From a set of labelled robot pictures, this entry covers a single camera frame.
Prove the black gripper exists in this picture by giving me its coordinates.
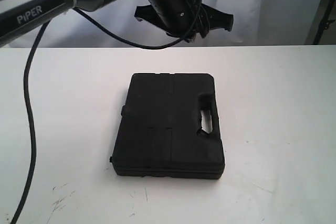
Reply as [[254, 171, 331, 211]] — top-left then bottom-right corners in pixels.
[[140, 0, 205, 42]]

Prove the black plastic tool case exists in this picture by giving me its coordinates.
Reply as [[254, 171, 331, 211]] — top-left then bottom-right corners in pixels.
[[110, 73, 225, 179]]

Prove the white backdrop curtain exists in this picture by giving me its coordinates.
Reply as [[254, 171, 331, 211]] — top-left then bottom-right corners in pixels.
[[0, 0, 329, 49]]

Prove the black stand pole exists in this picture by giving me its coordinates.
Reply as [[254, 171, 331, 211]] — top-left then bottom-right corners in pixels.
[[312, 0, 335, 45]]

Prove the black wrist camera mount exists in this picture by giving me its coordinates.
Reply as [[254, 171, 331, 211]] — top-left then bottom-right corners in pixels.
[[134, 4, 234, 32]]

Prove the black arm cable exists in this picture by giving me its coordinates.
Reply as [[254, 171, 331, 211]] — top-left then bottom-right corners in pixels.
[[10, 0, 211, 224]]

